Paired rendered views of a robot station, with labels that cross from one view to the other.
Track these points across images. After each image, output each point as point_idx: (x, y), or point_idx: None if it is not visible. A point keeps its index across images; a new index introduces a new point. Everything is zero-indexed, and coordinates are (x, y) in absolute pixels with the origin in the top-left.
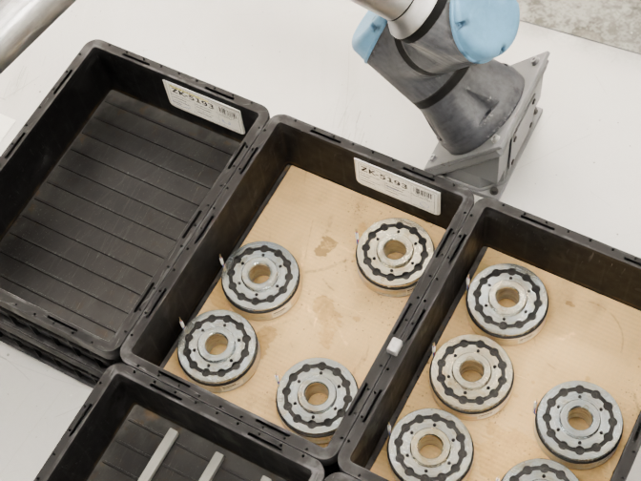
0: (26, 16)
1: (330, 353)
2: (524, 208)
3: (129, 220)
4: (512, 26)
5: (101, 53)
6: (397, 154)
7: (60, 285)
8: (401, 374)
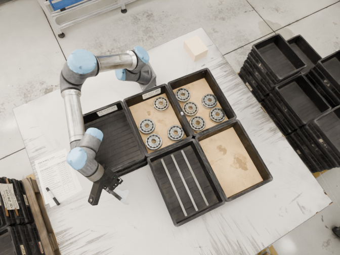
0: (80, 116)
1: (168, 126)
2: (161, 84)
3: (114, 139)
4: (146, 52)
5: None
6: (135, 93)
7: (116, 160)
8: None
